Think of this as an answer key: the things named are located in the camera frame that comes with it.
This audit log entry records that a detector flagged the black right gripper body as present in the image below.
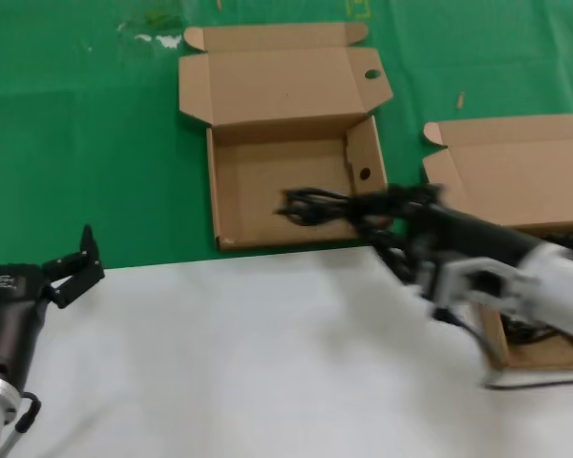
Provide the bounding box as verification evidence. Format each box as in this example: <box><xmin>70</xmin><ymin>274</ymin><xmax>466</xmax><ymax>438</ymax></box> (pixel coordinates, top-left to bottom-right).
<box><xmin>400</xmin><ymin>204</ymin><xmax>536</xmax><ymax>271</ymax></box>

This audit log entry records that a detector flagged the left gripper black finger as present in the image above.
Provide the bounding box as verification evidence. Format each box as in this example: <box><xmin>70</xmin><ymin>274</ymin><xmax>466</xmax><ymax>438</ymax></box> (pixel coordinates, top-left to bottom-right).
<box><xmin>41</xmin><ymin>223</ymin><xmax>106</xmax><ymax>311</ymax></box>

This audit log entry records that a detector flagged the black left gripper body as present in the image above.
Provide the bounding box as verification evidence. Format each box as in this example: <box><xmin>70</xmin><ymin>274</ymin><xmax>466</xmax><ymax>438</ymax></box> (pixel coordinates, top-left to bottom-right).
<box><xmin>0</xmin><ymin>260</ymin><xmax>53</xmax><ymax>386</ymax></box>

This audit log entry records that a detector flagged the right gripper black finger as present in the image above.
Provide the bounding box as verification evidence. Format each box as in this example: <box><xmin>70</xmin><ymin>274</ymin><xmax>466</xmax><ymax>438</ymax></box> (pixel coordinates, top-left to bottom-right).
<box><xmin>386</xmin><ymin>183</ymin><xmax>449</xmax><ymax>211</ymax></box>
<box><xmin>360</xmin><ymin>212</ymin><xmax>407</xmax><ymax>239</ymax></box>

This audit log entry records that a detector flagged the black power cable bundle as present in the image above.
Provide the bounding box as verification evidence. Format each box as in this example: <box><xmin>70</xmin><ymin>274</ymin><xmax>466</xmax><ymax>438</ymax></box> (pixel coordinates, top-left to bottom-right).
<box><xmin>272</xmin><ymin>184</ymin><xmax>426</xmax><ymax>297</ymax></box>

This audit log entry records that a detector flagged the plain open cardboard box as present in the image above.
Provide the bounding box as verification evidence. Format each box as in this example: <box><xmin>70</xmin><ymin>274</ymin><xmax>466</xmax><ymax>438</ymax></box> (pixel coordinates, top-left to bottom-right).
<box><xmin>422</xmin><ymin>113</ymin><xmax>573</xmax><ymax>390</ymax></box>

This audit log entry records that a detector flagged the cardboard box with round holes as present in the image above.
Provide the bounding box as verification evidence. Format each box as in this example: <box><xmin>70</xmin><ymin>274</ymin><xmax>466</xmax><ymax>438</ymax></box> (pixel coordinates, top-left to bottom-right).
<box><xmin>178</xmin><ymin>21</ymin><xmax>395</xmax><ymax>253</ymax></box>

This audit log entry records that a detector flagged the green table cloth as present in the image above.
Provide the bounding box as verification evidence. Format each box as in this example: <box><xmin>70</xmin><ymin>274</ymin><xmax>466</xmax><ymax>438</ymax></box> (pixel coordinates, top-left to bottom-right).
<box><xmin>0</xmin><ymin>0</ymin><xmax>573</xmax><ymax>279</ymax></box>

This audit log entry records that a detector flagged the white table cloth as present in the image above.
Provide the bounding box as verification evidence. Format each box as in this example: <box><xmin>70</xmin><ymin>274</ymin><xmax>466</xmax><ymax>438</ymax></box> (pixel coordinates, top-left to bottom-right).
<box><xmin>0</xmin><ymin>238</ymin><xmax>573</xmax><ymax>458</ymax></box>

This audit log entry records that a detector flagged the white torn paper scrap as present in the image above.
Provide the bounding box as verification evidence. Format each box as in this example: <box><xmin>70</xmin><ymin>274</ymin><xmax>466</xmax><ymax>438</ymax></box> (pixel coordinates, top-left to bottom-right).
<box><xmin>136</xmin><ymin>32</ymin><xmax>182</xmax><ymax>50</ymax></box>

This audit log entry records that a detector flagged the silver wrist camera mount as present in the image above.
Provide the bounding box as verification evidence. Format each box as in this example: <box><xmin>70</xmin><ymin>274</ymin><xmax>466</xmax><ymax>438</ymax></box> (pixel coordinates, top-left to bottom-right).
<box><xmin>417</xmin><ymin>257</ymin><xmax>543</xmax><ymax>319</ymax></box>

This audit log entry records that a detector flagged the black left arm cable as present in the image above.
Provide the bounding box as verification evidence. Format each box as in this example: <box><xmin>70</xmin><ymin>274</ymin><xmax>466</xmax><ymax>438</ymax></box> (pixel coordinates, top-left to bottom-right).
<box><xmin>0</xmin><ymin>390</ymin><xmax>43</xmax><ymax>458</ymax></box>

